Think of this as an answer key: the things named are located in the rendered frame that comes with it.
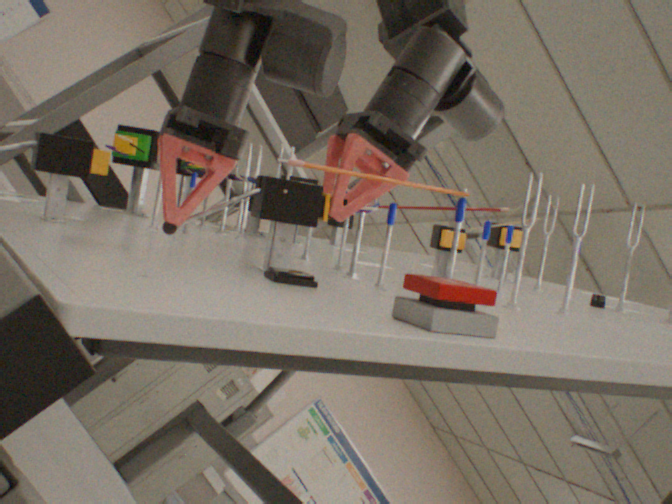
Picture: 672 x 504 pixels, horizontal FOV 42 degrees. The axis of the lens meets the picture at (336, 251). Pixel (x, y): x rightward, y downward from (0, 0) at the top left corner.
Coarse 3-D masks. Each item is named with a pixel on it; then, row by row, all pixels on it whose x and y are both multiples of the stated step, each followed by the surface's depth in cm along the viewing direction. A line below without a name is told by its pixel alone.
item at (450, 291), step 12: (408, 276) 65; (420, 276) 64; (432, 276) 66; (408, 288) 64; (420, 288) 63; (432, 288) 62; (444, 288) 61; (456, 288) 61; (468, 288) 62; (480, 288) 62; (420, 300) 65; (432, 300) 63; (444, 300) 62; (456, 300) 62; (468, 300) 62; (480, 300) 62; (492, 300) 63
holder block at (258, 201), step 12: (264, 180) 82; (276, 180) 81; (288, 180) 82; (264, 192) 81; (276, 192) 81; (288, 192) 82; (300, 192) 82; (312, 192) 82; (264, 204) 81; (276, 204) 82; (288, 204) 82; (300, 204) 82; (312, 204) 83; (264, 216) 81; (276, 216) 82; (288, 216) 82; (300, 216) 82; (312, 216) 83
